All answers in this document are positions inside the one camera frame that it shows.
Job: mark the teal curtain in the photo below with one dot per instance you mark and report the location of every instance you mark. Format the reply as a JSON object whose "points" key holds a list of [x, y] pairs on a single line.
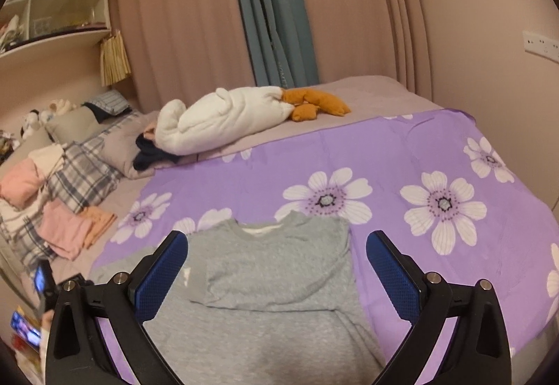
{"points": [[270, 5]]}

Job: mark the pink folded clothes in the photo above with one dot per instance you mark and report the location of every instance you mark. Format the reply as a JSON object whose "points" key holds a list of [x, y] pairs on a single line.
{"points": [[65, 227]]}

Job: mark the small plush toys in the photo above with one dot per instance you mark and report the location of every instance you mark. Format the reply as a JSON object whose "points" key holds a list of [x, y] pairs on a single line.
{"points": [[43, 114]]}

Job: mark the mauve bed sheet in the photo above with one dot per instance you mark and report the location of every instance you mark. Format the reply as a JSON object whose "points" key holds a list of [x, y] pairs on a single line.
{"points": [[371, 101]]}

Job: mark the phone with bright screen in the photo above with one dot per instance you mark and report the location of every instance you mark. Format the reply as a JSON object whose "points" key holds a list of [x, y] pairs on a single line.
{"points": [[25, 327]]}

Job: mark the salmon pink folded cloth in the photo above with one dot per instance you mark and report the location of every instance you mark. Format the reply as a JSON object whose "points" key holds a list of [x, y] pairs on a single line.
{"points": [[19, 184]]}

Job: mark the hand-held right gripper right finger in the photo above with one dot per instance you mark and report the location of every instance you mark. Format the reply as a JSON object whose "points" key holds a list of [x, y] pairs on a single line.
{"points": [[393, 276]]}

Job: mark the striped pillow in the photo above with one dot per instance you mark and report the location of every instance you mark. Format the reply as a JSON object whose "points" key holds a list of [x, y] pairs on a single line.
{"points": [[109, 101]]}

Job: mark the white plush duck toy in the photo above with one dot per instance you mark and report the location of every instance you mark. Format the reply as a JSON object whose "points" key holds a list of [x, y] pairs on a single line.
{"points": [[227, 114]]}

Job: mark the grey t-shirt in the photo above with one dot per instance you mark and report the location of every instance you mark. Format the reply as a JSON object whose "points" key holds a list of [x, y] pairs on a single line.
{"points": [[270, 271]]}

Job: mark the plaid quilt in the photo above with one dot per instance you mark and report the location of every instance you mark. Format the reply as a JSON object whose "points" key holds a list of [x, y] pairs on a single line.
{"points": [[81, 177]]}

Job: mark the white wall socket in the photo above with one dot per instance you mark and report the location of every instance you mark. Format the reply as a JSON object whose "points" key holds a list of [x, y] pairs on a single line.
{"points": [[541, 45]]}

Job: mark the orange folded cloth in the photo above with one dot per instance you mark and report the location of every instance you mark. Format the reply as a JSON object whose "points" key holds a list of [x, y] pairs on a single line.
{"points": [[98, 221]]}

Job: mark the grey pillow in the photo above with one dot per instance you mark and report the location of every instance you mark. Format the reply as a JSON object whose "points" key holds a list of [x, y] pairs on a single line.
{"points": [[72, 123]]}

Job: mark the dark navy clothes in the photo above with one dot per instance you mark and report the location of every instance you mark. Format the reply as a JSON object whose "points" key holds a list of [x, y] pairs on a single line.
{"points": [[153, 155]]}

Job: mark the purple floral blanket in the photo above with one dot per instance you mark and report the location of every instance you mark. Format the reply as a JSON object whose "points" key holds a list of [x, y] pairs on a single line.
{"points": [[384, 219]]}

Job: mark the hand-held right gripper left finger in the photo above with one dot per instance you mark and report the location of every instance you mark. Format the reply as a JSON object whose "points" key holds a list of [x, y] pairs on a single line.
{"points": [[162, 276]]}

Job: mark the white wall shelf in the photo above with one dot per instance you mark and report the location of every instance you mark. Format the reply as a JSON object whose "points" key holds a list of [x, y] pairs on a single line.
{"points": [[52, 5]]}

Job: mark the cream folded cloth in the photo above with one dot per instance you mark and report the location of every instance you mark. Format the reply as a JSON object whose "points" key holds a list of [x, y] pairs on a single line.
{"points": [[46, 158]]}

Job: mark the pink curtain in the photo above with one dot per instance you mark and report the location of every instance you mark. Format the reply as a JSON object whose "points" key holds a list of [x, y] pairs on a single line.
{"points": [[183, 18]]}

